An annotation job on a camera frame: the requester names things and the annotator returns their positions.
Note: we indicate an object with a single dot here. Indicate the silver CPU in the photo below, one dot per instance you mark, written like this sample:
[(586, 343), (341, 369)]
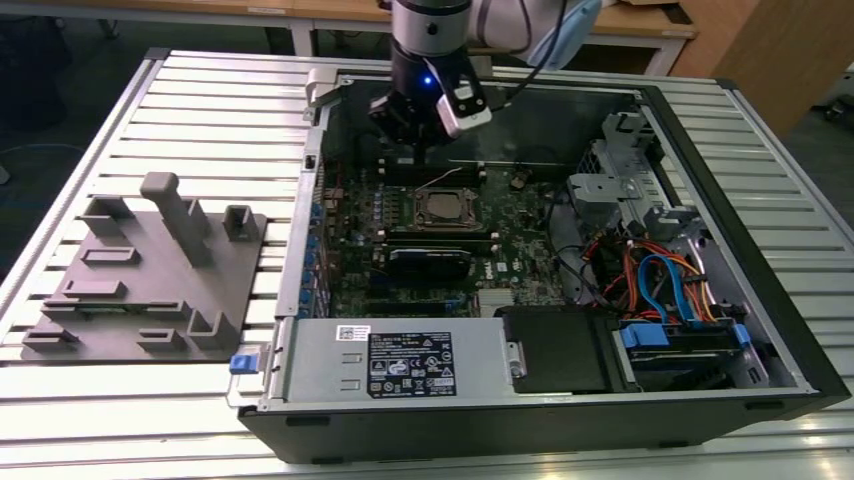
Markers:
[(446, 205)]

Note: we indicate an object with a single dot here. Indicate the wooden desk white frame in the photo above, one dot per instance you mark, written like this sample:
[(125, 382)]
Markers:
[(134, 12), (641, 25)]

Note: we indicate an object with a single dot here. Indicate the grey parts rack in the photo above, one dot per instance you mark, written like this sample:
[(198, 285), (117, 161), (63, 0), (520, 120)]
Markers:
[(167, 280)]

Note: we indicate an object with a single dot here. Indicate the CPU socket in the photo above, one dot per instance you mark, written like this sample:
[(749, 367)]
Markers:
[(448, 222)]

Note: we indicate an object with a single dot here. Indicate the silver power supply unit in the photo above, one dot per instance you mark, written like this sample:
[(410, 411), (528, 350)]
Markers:
[(314, 360)]

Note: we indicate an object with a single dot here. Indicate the wooden cabinet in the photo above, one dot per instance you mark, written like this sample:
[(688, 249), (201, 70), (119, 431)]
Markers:
[(781, 50)]

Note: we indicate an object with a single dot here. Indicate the metal drive cage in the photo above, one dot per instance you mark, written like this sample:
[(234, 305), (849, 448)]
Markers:
[(621, 165)]

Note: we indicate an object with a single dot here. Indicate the black PC case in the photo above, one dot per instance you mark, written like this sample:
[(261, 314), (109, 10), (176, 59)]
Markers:
[(468, 430)]

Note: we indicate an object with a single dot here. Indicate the hard disk in blue carrier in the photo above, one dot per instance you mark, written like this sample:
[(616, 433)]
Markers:
[(644, 336)]

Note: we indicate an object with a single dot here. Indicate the black drive bay cover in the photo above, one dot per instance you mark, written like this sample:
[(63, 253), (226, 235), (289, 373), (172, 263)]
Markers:
[(568, 350)]

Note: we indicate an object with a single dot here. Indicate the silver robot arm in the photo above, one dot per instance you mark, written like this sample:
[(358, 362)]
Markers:
[(428, 30)]

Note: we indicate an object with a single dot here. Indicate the black graphics card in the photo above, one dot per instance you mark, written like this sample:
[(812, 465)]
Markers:
[(428, 265)]

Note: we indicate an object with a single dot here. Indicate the green motherboard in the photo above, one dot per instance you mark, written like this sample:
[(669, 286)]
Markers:
[(534, 240)]

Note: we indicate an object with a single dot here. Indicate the blue case latch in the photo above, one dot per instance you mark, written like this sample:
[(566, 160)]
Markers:
[(242, 365)]

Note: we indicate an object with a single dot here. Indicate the silver chipset heat sink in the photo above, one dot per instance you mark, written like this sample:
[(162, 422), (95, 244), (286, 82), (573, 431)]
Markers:
[(497, 297)]

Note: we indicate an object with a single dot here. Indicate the black RAM slot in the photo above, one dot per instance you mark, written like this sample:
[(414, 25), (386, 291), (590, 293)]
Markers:
[(441, 234), (448, 164), (441, 245)]

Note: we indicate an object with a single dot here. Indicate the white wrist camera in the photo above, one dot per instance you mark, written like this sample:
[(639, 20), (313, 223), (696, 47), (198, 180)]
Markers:
[(461, 125)]

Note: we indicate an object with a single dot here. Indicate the black expansion slot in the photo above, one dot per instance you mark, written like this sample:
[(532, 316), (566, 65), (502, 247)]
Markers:
[(408, 308)]

